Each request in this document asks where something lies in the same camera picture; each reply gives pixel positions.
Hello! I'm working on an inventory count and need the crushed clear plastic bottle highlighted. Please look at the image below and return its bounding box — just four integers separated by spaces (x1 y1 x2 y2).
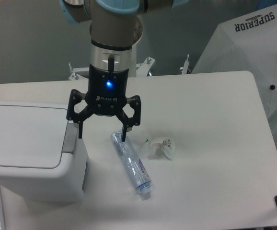
111 130 151 199

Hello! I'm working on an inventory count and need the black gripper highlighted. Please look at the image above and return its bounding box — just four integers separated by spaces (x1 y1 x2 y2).
66 63 143 141

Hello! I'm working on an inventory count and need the crumpled white paper wrapper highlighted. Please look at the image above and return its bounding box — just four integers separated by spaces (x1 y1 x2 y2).
141 137 175 161

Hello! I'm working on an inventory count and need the white umbrella with lettering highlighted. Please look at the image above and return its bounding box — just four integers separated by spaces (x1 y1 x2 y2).
191 1 277 120

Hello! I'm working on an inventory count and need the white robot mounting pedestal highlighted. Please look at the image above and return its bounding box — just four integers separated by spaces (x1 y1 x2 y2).
68 18 156 81

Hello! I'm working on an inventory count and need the white push-lid trash can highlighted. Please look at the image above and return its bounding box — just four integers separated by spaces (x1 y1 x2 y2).
0 101 89 203

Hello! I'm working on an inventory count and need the silver blue-capped robot arm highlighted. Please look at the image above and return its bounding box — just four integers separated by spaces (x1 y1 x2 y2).
59 0 186 141

